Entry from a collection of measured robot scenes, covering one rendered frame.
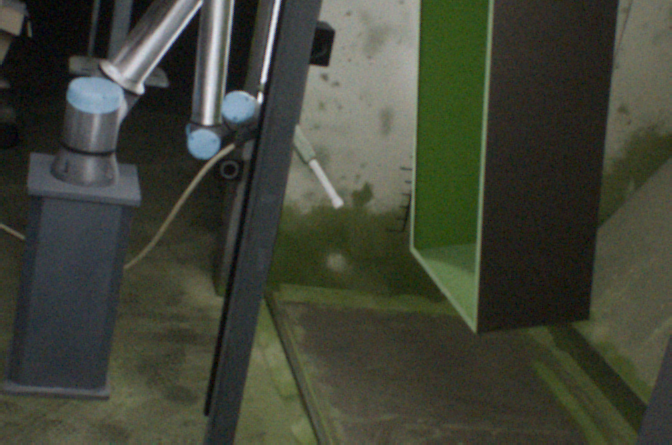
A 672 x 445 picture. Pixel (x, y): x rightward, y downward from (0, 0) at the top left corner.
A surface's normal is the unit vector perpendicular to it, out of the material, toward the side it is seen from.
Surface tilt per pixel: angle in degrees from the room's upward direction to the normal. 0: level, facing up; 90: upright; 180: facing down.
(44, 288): 90
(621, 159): 90
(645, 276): 57
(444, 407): 0
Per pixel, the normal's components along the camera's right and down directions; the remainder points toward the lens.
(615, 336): -0.69, -0.61
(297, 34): 0.22, 0.34
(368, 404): 0.20, -0.93
